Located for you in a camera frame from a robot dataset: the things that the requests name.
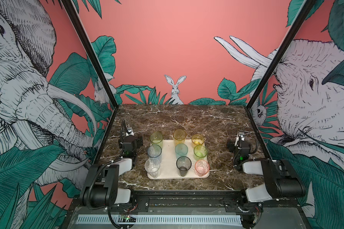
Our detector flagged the black frame post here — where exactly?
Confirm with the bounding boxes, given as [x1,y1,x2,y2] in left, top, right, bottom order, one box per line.
[60,0,118,109]
[246,0,316,109]

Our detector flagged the black front rail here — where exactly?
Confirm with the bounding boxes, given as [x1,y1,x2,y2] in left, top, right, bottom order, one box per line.
[71,190,299,214]

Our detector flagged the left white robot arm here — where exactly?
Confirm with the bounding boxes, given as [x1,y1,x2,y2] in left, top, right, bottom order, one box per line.
[79,135,143,210]

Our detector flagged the white slotted cable duct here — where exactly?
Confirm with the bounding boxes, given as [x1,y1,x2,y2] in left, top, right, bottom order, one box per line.
[75,214,242,226]

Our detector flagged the beige square tray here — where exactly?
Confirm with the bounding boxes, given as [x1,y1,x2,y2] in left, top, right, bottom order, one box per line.
[147,139,210,180]

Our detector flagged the dark smoked glass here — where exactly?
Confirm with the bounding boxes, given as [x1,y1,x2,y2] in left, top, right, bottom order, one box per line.
[176,156,192,177]

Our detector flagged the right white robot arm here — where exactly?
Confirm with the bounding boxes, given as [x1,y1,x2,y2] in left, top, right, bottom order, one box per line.
[226,135,306,203]

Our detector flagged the yellow glass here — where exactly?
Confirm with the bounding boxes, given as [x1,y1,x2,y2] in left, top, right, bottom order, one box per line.
[191,134,205,147]

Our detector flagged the right black frame post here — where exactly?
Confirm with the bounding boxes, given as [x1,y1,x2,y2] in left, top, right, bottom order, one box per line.
[246,0,316,109]

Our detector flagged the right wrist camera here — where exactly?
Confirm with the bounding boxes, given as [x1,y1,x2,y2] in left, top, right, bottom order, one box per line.
[236,131,245,141]

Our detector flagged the pink glass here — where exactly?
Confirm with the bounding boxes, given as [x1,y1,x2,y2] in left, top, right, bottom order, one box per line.
[195,159,210,177]

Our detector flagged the frosted teal glass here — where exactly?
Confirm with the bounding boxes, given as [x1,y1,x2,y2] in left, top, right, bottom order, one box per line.
[175,143,188,159]

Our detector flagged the amber tall glass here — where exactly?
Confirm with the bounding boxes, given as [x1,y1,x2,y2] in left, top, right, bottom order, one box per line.
[173,129,186,146]

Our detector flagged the grey blue glass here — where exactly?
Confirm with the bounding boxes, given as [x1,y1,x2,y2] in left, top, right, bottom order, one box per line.
[147,145,162,162]

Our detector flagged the light green ribbed glass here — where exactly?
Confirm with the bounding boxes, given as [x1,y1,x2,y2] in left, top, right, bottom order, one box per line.
[150,131,163,148]

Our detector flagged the clear glass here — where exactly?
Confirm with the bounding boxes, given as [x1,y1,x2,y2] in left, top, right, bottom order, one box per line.
[144,158,161,178]

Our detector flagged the left black frame post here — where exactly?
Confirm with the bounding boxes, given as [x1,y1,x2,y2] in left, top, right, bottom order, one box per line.
[60,0,118,109]

